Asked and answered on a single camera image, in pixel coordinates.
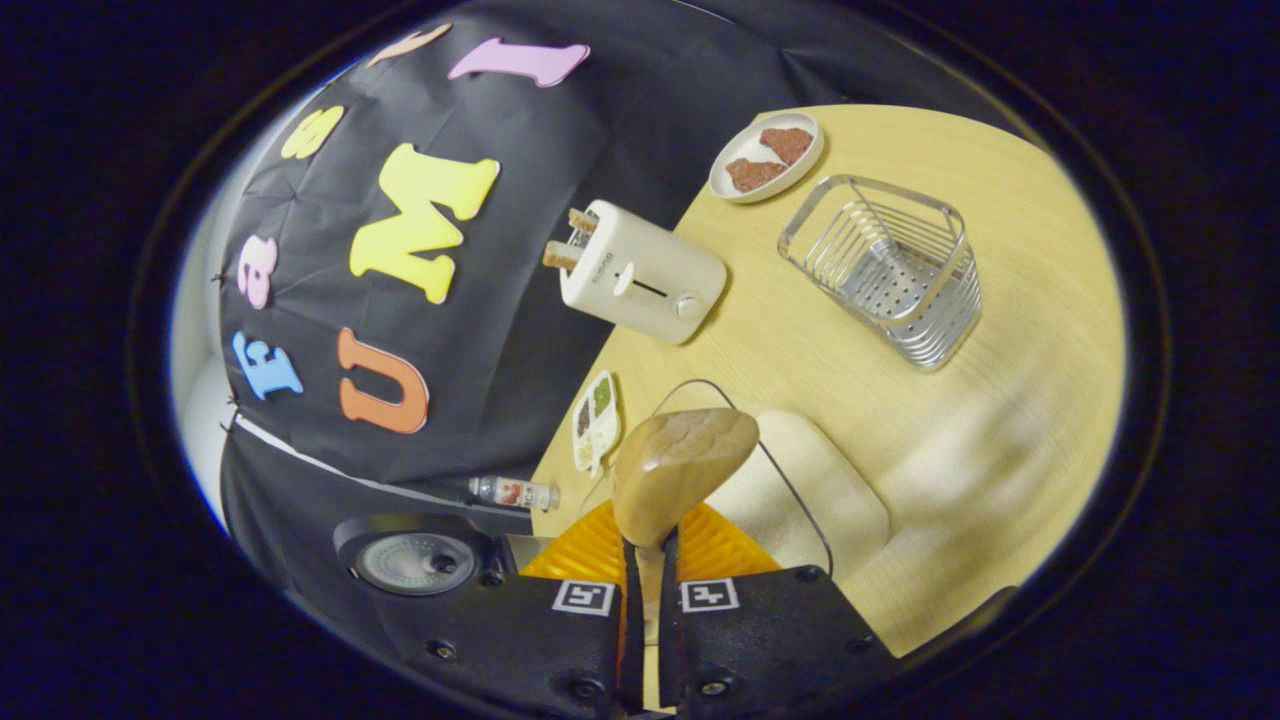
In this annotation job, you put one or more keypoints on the white toaster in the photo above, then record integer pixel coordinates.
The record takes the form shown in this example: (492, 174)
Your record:
(650, 280)

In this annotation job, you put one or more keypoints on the small clear bottle red label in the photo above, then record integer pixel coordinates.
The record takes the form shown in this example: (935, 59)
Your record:
(515, 493)

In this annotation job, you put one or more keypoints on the wooden spoon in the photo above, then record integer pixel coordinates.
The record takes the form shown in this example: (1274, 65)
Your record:
(680, 470)

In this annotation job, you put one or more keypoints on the toast slice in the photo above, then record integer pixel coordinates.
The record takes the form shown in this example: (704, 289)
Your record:
(562, 256)
(583, 221)

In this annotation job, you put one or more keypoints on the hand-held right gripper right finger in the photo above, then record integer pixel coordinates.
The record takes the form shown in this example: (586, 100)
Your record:
(668, 640)

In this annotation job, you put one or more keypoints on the white round plate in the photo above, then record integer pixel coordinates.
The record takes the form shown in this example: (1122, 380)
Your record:
(745, 150)

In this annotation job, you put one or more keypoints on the beige rice cooker black lid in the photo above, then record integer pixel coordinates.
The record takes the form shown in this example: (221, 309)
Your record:
(415, 560)

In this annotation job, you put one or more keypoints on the brown meat piece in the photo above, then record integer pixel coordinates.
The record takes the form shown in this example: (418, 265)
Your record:
(755, 175)
(787, 145)

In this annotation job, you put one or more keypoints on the white divided bean dish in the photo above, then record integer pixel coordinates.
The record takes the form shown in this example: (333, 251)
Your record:
(597, 420)

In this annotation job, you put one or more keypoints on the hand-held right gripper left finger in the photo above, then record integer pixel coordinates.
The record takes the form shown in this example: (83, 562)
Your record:
(632, 640)

